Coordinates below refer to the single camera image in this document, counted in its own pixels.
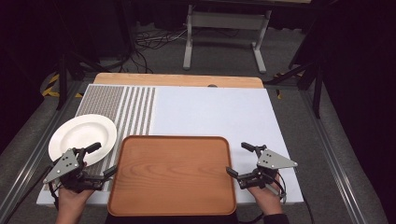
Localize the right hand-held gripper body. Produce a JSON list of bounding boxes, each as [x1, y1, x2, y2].
[[237, 146, 299, 190]]

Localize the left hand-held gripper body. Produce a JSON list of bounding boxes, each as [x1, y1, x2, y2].
[[42, 147, 105, 193]]

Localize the white plate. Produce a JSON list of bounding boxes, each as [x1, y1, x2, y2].
[[48, 113, 118, 168]]

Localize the brown wooden tray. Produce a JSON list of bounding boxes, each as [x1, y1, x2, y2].
[[106, 134, 237, 217]]

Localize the person's left hand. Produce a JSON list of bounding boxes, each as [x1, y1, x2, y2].
[[57, 184, 95, 218]]

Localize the person's right hand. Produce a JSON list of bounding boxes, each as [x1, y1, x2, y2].
[[247, 174, 285, 217]]

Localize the white table mat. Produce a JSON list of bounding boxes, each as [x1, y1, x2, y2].
[[35, 84, 304, 207]]

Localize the grey striped placemat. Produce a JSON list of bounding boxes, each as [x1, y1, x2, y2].
[[43, 84, 157, 192]]

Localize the yellow black hazard tape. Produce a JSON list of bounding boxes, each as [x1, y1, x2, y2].
[[272, 71, 305, 101], [41, 73, 84, 99]]

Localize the black tripod stand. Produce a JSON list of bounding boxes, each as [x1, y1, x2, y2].
[[264, 54, 325, 119], [55, 50, 108, 112]]

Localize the grey metal stand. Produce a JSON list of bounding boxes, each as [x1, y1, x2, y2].
[[182, 3, 273, 75]]

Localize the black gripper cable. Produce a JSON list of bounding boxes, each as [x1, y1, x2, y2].
[[47, 181, 61, 211], [239, 171, 316, 224]]

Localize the aluminium floor rail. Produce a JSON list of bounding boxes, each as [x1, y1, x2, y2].
[[299, 90, 368, 224], [0, 79, 84, 218]]

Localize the bundle of floor cables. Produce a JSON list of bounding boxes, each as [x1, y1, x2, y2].
[[132, 27, 190, 75]]

